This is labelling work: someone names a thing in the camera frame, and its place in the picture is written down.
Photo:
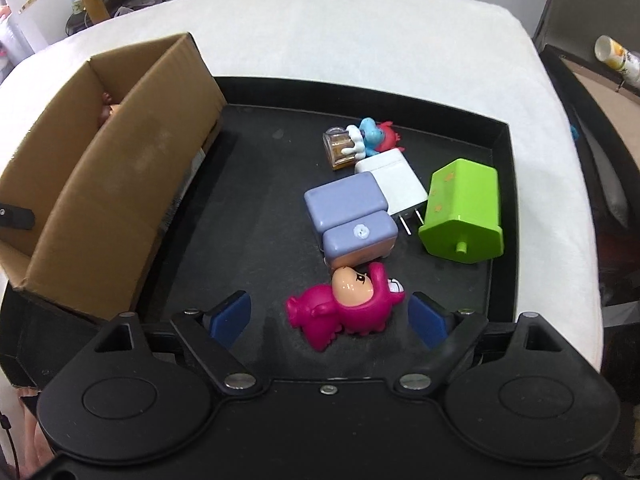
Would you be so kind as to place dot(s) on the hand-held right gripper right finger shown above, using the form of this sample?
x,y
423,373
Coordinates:
x,y
425,320

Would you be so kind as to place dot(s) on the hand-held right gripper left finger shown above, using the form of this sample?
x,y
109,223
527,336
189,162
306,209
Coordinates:
x,y
231,317

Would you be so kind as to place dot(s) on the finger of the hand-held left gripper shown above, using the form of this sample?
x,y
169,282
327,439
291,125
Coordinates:
x,y
15,217

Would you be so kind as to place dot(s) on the pink dinosaur-suit figurine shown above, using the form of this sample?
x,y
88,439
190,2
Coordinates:
x,y
330,315

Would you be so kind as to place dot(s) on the black plastic tray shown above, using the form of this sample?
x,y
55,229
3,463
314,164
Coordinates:
x,y
240,220

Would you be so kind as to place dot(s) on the brown cardboard box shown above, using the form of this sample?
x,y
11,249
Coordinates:
x,y
125,185

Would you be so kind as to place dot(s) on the green plastic toy house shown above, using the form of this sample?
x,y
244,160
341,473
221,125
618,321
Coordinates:
x,y
465,210

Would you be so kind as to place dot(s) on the white charger plug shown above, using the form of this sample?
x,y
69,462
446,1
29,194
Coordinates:
x,y
400,185

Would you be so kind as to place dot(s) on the purple block toy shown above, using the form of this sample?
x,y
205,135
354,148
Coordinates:
x,y
345,205

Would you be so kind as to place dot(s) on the small pink toy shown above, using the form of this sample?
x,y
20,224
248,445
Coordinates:
x,y
106,107

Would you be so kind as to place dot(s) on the small glass perfume bottle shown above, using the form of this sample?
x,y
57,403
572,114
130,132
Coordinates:
x,y
340,150

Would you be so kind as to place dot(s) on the blue and red figurine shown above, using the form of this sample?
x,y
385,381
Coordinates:
x,y
372,135

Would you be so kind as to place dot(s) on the dark side table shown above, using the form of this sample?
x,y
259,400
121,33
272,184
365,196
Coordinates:
x,y
585,105

